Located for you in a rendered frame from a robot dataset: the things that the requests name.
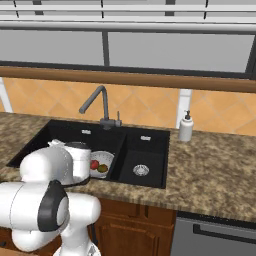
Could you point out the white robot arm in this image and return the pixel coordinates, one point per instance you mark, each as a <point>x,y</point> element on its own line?
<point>36,193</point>

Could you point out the dark grey sink faucet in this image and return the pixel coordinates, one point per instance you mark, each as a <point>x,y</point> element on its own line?
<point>105,110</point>

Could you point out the black double sink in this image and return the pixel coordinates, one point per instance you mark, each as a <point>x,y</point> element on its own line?
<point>143,156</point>

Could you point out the white colander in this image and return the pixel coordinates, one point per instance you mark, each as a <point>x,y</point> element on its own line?
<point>106,158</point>

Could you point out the silver sink drain strainer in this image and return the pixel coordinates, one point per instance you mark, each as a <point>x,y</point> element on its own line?
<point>141,170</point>

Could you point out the green yellow mango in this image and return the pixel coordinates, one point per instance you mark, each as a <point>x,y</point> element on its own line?
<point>102,168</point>

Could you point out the red apple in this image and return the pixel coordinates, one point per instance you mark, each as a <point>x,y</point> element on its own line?
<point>94,164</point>

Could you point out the brown wooden window sill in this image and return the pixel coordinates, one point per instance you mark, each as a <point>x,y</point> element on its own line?
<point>133,79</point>

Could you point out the white soap dispenser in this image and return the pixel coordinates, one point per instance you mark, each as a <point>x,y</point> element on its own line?
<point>185,130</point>

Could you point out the brown wooden cupboard panel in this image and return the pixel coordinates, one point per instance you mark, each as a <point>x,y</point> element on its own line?
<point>140,210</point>

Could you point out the brown wooden cupboard door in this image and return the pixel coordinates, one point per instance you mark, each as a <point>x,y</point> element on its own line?
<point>130,238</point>

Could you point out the grey dishwasher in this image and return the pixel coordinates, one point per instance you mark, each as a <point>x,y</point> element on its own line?
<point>213,241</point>

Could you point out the white wall post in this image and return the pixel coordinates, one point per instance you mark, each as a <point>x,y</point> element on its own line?
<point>5,96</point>
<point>184,106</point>

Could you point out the window with dark frame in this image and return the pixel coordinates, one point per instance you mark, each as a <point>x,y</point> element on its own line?
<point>173,50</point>

